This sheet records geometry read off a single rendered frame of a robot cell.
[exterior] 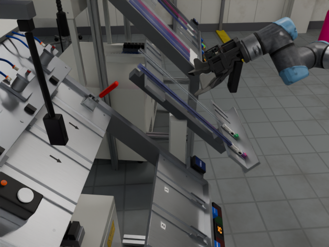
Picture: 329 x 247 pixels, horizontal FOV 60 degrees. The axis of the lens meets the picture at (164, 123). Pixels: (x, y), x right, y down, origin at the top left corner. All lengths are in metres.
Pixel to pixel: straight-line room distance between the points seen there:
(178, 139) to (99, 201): 0.36
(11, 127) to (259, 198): 1.61
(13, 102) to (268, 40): 0.70
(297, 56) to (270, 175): 1.26
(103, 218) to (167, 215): 0.31
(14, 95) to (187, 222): 0.51
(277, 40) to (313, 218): 1.25
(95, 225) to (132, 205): 0.83
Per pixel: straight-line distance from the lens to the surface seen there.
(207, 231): 0.84
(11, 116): 0.55
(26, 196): 0.49
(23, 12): 0.33
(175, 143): 1.07
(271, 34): 0.94
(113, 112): 0.79
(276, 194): 1.97
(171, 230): 0.73
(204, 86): 0.91
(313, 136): 2.54
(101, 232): 0.97
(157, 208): 0.73
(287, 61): 0.93
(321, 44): 1.04
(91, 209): 1.03
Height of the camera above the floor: 1.42
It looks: 37 degrees down
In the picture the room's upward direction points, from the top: straight up
